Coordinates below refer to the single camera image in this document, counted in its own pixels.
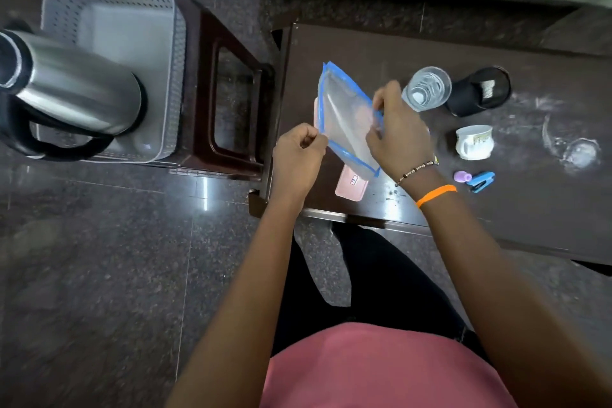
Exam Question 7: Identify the person's left hand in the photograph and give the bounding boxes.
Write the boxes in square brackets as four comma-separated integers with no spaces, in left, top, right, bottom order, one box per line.
[272,123,329,198]

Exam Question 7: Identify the person's right hand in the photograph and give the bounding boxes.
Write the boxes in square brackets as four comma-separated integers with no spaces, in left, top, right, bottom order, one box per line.
[366,80,437,182]

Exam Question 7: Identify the clear blue-edged zip pouch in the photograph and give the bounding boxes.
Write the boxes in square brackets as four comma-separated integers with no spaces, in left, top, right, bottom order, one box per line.
[317,62,384,179]

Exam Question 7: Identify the person's left forearm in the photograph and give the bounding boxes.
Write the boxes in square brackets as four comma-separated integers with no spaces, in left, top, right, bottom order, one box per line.
[165,185,311,408]

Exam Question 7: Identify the person's right forearm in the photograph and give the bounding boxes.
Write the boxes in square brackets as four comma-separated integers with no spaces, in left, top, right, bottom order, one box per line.
[397,169,612,408]

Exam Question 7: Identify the pink rectangular case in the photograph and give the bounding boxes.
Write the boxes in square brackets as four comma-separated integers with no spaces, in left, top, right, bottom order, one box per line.
[314,97,370,203]

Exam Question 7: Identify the clear drinking glass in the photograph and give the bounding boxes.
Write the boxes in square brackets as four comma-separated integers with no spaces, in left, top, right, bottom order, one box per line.
[401,66,452,113]

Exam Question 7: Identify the orange wristband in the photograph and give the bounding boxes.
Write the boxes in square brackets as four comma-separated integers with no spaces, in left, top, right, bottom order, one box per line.
[415,184,458,209]

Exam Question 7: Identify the dark brown wooden stool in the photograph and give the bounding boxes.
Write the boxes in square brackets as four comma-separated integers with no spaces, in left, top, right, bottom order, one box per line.
[168,0,275,182]

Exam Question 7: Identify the white ceramic cup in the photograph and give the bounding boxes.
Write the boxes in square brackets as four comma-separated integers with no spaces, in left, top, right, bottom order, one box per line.
[455,125,495,161]

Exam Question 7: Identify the black mesh pen holder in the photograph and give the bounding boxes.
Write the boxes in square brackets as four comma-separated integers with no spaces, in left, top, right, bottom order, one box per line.
[446,66,512,118]

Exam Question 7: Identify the blue mini stapler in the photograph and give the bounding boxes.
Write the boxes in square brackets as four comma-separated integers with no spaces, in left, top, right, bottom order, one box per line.
[466,171,496,194]

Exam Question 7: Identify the black trousers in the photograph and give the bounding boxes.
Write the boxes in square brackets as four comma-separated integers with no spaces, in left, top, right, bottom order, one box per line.
[272,222,488,365]

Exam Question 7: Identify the grey perforated plastic basket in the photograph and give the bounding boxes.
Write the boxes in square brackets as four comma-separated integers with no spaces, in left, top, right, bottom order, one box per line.
[30,0,187,164]

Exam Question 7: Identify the pink shirt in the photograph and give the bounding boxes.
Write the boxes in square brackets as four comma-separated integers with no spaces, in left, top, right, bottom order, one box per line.
[259,323,519,408]

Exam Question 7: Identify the stainless steel electric kettle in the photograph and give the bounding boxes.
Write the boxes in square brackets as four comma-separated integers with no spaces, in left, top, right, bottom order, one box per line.
[0,23,148,162]

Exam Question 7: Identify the beaded bracelet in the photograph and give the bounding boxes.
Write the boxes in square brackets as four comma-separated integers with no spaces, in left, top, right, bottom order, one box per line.
[394,157,440,187]

